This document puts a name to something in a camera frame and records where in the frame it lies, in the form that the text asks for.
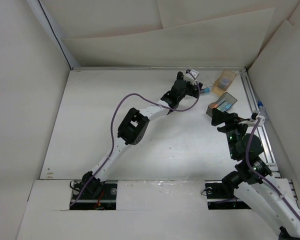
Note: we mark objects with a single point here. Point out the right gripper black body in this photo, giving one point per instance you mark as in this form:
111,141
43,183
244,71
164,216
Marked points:
233,129

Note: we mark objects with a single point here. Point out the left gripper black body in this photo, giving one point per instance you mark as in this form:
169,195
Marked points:
188,89

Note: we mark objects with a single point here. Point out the black blue highlighter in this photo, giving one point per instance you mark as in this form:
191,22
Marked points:
205,90

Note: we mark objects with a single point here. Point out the orange highlighter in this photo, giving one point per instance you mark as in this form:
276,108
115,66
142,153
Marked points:
215,105

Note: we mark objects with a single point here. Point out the clear spray bottle blue cap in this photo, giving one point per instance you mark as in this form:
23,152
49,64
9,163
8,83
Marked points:
262,109

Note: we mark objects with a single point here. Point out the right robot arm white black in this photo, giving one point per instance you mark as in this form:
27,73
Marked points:
252,181

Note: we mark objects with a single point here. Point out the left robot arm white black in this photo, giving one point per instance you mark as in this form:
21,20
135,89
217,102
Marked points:
133,127

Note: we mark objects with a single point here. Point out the clear plastic container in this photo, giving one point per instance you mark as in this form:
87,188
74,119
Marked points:
206,82

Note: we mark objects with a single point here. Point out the dark grey transparent container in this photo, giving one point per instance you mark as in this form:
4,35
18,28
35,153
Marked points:
224,97

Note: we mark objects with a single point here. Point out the orange transparent container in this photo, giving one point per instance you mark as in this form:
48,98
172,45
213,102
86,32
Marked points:
226,73

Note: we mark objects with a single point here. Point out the small bottle in orange container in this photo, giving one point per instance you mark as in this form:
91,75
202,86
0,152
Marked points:
224,82

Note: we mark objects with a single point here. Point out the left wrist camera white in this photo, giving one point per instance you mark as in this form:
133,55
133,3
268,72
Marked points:
191,76

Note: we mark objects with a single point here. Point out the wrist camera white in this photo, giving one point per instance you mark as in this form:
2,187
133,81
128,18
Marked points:
257,119
191,76

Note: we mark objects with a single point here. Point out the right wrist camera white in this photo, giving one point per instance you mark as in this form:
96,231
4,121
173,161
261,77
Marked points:
257,119

